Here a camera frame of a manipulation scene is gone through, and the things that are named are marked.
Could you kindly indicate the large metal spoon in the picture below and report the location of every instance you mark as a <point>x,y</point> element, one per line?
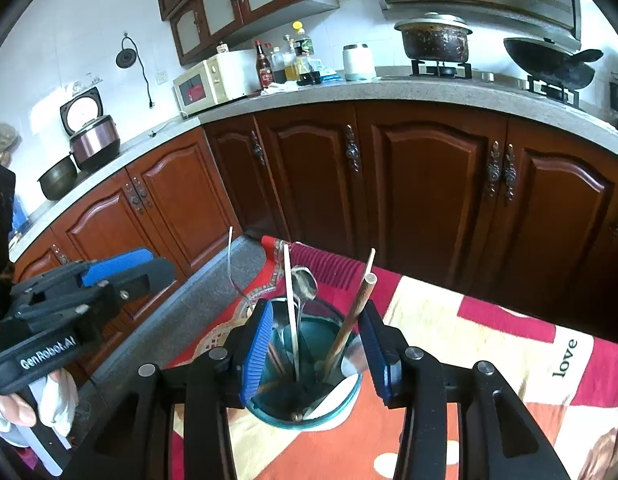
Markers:
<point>351,355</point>

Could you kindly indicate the floral utensil holder cup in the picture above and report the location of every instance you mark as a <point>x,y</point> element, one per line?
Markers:
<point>319,321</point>

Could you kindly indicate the printed patchwork blanket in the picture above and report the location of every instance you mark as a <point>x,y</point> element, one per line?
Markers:
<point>489,360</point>

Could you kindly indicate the white wall socket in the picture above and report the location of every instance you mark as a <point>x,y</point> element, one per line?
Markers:
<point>162,76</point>

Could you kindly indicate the brown wooden base cabinets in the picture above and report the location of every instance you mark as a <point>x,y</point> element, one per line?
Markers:
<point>429,185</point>

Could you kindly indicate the dark cooking pot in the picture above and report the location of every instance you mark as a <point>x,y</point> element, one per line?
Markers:
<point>434,40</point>

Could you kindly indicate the person's left hand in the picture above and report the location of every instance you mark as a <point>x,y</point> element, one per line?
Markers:
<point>14,412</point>

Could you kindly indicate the white microwave oven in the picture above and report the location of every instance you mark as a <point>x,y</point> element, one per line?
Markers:
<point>209,85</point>

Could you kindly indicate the grey stone countertop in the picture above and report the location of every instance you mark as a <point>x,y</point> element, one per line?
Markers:
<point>339,95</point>

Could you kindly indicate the gas stove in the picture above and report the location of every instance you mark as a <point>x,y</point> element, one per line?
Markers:
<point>439,71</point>

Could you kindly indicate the rice cooker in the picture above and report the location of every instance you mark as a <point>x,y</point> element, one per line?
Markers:
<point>94,140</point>

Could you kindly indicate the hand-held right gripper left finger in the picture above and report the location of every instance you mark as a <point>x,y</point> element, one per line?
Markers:
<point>259,350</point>

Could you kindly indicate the brown wooden chopstick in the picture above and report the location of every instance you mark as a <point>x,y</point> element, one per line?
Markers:
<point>354,310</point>

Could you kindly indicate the brown sauce bottle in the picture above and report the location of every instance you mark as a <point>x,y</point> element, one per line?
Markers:
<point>263,67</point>

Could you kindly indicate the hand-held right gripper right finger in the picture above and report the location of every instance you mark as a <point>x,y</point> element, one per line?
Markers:
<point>376,355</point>

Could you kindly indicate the metal fork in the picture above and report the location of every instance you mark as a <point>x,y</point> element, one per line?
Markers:
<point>230,255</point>

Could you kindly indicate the white canister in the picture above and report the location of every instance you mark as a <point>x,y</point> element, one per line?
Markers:
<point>359,62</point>

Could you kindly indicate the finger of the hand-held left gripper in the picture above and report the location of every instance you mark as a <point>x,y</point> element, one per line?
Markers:
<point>144,280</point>
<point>119,265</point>

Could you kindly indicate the dark inner cooker pot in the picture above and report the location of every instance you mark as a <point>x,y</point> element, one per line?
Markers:
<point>59,180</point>

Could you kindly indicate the black wok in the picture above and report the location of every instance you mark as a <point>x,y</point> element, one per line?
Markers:
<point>549,62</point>

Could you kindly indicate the small metal spoon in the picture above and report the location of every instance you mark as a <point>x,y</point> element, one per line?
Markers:
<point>306,282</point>

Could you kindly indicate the white chopstick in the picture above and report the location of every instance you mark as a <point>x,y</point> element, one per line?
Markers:
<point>290,300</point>

